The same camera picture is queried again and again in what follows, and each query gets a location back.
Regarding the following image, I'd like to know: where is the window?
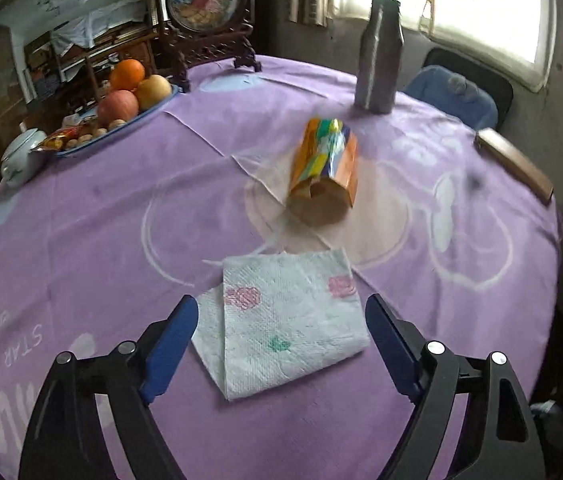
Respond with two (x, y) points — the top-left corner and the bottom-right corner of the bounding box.
(331, 0), (557, 93)

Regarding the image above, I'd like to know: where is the black chair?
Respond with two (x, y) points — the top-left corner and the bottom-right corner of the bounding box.
(421, 47), (515, 131)

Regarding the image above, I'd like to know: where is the cluttered wooden shelf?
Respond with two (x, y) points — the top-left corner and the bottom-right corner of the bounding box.
(22, 10), (160, 126)

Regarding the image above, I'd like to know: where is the blue fruit plate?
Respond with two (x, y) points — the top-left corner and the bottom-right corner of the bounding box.
(44, 82), (181, 158)

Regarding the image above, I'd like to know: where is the white printed paper napkin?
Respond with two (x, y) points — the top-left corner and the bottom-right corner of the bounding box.
(190, 247), (371, 402)

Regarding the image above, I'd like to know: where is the orange colourful carton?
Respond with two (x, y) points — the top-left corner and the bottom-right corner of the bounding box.
(285, 116), (359, 227)

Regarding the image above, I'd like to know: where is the white cloth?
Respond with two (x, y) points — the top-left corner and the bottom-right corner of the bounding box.
(49, 7), (147, 56)

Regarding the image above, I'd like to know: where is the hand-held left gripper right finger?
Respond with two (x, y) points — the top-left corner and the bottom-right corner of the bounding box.
(364, 292), (547, 480)

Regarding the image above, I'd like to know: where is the red apple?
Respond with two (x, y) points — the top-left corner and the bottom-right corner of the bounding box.
(98, 90), (140, 123)

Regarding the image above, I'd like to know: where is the wooden block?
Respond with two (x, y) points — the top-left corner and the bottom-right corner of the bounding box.
(475, 127), (555, 205)

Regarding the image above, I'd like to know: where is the grey metal bottle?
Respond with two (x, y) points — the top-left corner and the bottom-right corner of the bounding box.
(354, 0), (406, 115)

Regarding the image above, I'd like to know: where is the yellow apple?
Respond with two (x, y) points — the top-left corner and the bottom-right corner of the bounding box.
(135, 74), (173, 111)

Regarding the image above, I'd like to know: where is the blue chair cushion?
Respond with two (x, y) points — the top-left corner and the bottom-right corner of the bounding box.
(404, 65), (498, 131)

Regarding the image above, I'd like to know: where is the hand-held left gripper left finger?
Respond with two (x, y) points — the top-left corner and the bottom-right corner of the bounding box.
(19, 294), (200, 480)

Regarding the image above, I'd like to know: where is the white ceramic pot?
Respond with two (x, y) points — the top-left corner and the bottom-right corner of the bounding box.
(0, 128), (48, 189)

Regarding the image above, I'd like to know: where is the pile of walnuts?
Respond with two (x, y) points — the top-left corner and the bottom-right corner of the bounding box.
(64, 119), (127, 150)

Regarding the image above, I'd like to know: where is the orange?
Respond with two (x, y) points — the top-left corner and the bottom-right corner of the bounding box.
(110, 59), (146, 92)

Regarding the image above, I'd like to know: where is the grey cloth lump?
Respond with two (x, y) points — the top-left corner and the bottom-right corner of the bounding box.
(445, 72), (479, 98)

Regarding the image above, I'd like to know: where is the round embroidered table screen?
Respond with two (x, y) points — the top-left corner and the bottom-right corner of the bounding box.
(154, 0), (262, 93)

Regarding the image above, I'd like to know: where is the pile of wrapped candies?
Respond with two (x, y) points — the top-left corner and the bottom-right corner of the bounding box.
(42, 115), (97, 151)

